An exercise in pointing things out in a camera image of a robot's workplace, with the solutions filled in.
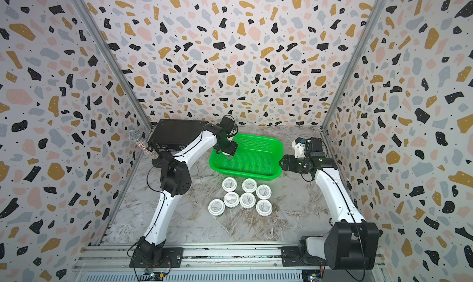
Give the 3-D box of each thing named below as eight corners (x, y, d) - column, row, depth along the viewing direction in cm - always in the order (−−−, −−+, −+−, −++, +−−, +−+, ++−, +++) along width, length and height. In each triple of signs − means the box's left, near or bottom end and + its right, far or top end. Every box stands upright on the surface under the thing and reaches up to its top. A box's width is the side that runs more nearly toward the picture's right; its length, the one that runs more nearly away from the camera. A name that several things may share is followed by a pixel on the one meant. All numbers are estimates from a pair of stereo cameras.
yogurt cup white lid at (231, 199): (224, 211, 88) (222, 205, 82) (225, 198, 92) (223, 191, 87) (239, 211, 88) (239, 205, 82) (239, 198, 92) (239, 191, 87)
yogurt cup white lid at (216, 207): (209, 219, 86) (206, 213, 80) (211, 205, 90) (209, 198, 84) (225, 219, 86) (223, 213, 80) (226, 205, 90) (224, 198, 84)
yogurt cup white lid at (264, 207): (256, 220, 86) (256, 214, 80) (255, 206, 90) (256, 199, 84) (271, 220, 86) (273, 214, 80) (270, 206, 90) (271, 199, 84)
